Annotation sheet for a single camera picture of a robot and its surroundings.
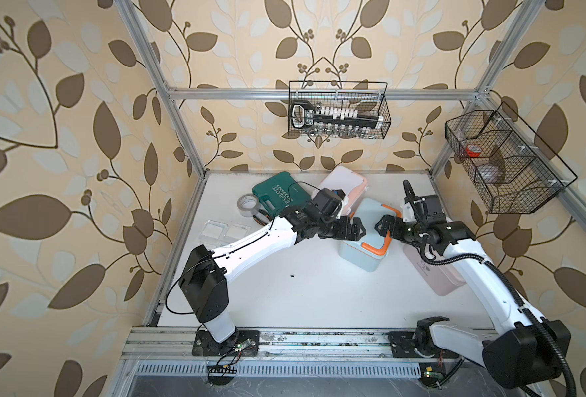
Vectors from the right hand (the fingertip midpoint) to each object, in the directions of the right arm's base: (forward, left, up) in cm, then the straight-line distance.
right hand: (387, 230), depth 81 cm
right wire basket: (+9, -36, +17) cm, 41 cm away
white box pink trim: (+22, +7, -2) cm, 23 cm away
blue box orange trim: (-6, +7, -3) cm, 10 cm away
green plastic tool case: (+28, +38, -11) cm, 48 cm away
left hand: (-2, +13, +6) cm, 14 cm away
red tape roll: (+19, -29, +16) cm, 39 cm away
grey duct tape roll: (+24, +52, -15) cm, 59 cm away
